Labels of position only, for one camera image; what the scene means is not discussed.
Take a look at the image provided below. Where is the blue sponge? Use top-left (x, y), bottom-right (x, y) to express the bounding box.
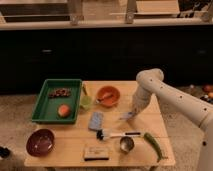
top-left (88, 112), bottom-right (103, 131)

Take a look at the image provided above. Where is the tan box with black edge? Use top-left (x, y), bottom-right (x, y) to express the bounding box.
top-left (83, 146), bottom-right (109, 161)

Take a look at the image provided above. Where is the dark red bowl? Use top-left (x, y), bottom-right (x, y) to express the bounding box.
top-left (26, 129), bottom-right (55, 157)

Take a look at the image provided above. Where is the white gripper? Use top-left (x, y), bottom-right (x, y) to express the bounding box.
top-left (132, 87), bottom-right (151, 115)

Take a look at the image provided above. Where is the wooden table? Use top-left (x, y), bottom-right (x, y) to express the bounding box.
top-left (23, 80), bottom-right (177, 171)

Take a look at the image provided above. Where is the brown skewer food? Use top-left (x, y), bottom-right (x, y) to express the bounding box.
top-left (48, 88), bottom-right (71, 98)

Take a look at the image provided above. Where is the black cabinet counter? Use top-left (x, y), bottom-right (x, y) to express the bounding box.
top-left (0, 22), bottom-right (213, 94)

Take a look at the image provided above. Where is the orange fruit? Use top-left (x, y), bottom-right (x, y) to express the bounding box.
top-left (57, 104), bottom-right (71, 118)

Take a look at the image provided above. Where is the black object on floor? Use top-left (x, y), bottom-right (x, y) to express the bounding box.
top-left (0, 146), bottom-right (11, 158)

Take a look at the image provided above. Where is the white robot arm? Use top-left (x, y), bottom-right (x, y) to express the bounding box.
top-left (132, 68), bottom-right (213, 171)

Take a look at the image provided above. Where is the small metal cup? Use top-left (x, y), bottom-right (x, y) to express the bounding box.
top-left (120, 136), bottom-right (134, 153)

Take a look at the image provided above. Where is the light blue towel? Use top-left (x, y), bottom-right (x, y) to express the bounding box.
top-left (119, 112), bottom-right (135, 120)

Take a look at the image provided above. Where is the orange bowl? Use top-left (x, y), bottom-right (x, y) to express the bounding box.
top-left (96, 86), bottom-right (120, 108)

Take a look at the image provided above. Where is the green chili pepper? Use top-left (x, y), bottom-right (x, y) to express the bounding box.
top-left (144, 133), bottom-right (163, 162)

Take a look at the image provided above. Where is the green plastic tray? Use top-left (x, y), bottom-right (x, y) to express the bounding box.
top-left (31, 79), bottom-right (82, 124)

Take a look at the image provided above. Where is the spoon in orange bowl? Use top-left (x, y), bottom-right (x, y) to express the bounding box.
top-left (96, 93), bottom-right (113, 103)

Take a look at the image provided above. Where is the green plastic cup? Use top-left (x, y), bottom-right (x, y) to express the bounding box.
top-left (80, 95), bottom-right (92, 110)

